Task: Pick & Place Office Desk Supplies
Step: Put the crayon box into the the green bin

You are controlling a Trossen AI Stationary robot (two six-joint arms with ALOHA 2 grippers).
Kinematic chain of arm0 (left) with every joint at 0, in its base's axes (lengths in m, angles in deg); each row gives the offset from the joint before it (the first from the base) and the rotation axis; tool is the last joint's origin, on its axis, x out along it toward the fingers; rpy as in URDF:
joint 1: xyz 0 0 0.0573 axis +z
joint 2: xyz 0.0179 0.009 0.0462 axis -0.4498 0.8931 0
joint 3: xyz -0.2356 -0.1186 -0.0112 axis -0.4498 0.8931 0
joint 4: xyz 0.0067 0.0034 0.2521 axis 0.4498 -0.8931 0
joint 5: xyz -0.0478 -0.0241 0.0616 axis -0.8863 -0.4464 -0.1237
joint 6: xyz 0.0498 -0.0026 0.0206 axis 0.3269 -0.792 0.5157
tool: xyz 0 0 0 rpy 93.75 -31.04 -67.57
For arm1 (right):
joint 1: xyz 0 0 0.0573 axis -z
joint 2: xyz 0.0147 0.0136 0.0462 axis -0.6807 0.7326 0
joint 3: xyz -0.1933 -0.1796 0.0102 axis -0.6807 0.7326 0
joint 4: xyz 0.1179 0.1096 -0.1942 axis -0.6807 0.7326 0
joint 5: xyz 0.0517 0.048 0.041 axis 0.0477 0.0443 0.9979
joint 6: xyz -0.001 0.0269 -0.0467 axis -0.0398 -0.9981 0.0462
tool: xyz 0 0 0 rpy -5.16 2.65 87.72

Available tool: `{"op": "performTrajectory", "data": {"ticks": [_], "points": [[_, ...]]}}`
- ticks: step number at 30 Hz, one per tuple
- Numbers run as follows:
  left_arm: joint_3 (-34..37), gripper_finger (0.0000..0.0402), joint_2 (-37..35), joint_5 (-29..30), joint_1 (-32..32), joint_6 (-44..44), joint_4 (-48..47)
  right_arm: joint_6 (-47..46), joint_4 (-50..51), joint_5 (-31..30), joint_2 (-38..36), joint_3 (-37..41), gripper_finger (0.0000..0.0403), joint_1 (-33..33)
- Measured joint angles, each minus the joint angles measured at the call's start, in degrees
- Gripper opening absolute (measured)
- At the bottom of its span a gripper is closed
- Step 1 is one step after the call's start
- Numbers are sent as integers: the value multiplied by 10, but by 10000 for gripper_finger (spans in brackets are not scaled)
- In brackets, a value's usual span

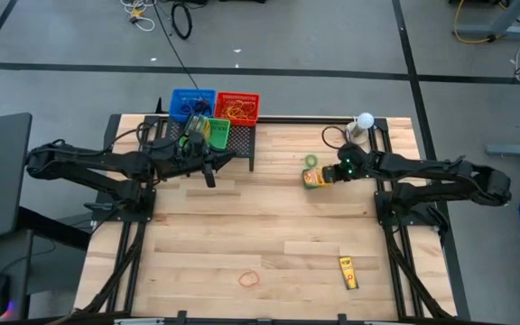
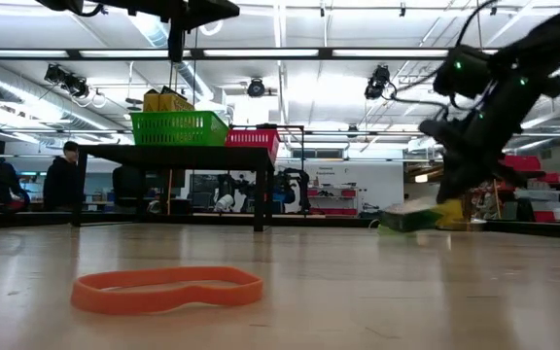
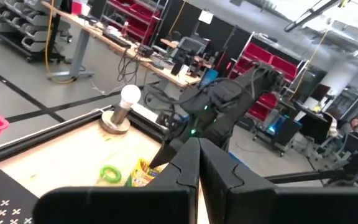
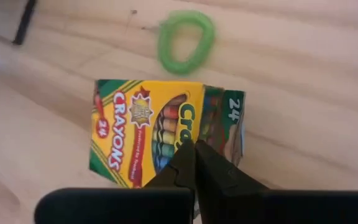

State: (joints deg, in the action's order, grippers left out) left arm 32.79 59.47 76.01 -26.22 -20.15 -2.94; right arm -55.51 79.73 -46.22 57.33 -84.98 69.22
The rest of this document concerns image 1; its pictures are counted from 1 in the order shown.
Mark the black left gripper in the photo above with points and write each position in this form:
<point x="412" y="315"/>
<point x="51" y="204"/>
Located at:
<point x="183" y="158"/>

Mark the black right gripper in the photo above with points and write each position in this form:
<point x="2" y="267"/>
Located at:
<point x="352" y="162"/>

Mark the yellow green crayon box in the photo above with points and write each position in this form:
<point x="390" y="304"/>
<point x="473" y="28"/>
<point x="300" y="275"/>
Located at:
<point x="313" y="179"/>
<point x="191" y="124"/>
<point x="204" y="127"/>
<point x="348" y="273"/>

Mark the green plastic basket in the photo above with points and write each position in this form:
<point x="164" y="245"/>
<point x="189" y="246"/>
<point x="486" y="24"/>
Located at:
<point x="220" y="133"/>

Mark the yellow rubber band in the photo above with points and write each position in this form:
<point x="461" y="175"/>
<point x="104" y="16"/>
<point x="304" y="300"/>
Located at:
<point x="228" y="110"/>

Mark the orange rubber band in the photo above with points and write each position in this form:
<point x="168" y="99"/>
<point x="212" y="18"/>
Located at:
<point x="240" y="280"/>
<point x="242" y="113"/>

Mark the blue plastic basket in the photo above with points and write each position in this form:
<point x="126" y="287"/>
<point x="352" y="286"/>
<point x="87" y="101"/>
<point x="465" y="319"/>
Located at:
<point x="174" y="95"/>

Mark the red plastic basket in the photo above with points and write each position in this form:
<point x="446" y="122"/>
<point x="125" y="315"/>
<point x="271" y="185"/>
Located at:
<point x="253" y="97"/>

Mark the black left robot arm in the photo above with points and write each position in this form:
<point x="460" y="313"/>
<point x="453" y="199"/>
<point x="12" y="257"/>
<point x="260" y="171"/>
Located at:
<point x="84" y="160"/>

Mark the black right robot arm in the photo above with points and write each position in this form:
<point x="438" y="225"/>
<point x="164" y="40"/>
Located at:
<point x="422" y="169"/>

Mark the black perforated metal shelf riser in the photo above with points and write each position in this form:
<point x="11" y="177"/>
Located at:
<point x="242" y="140"/>

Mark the white globe lamp brass base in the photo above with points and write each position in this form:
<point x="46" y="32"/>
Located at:
<point x="364" y="119"/>

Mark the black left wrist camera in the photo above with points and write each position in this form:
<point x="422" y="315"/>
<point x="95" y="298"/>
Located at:
<point x="225" y="158"/>

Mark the black aluminium rig frame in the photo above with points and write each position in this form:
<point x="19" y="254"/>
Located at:
<point x="305" y="120"/>

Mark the grey desk leg frame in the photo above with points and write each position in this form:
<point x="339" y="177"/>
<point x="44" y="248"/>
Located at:
<point x="504" y="30"/>
<point x="513" y="150"/>

